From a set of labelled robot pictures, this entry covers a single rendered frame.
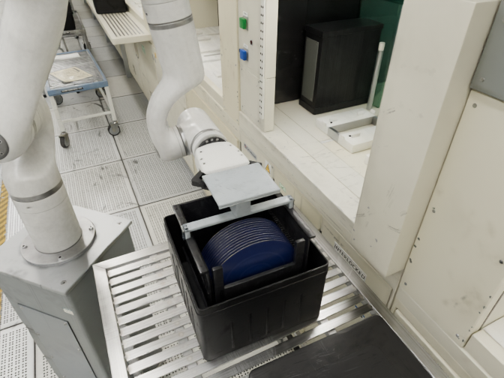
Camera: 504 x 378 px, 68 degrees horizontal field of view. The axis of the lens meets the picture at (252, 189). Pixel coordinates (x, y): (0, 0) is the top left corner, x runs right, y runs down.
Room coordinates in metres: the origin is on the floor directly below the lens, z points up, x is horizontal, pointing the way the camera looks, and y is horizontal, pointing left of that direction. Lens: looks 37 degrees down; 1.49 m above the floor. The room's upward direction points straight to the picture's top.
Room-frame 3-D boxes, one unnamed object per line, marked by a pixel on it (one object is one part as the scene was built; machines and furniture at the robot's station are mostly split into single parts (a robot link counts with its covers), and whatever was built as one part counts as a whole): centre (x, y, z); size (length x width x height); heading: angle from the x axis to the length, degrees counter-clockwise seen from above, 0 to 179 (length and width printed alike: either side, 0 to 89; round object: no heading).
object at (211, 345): (0.57, 0.02, 0.85); 0.28 x 0.28 x 0.17; 24
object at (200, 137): (0.73, 0.09, 1.06); 0.09 x 0.03 x 0.08; 114
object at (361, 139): (1.15, -0.37, 0.89); 0.22 x 0.21 x 0.04; 116
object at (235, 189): (0.57, 0.02, 0.93); 0.24 x 0.20 x 0.32; 114
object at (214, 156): (0.67, 0.07, 1.06); 0.11 x 0.10 x 0.07; 24
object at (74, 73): (2.85, 1.41, 0.47); 0.31 x 0.23 x 0.02; 47
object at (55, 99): (3.02, 1.47, 0.24); 0.97 x 0.52 x 0.48; 28
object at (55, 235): (0.74, 0.53, 0.85); 0.19 x 0.19 x 0.18
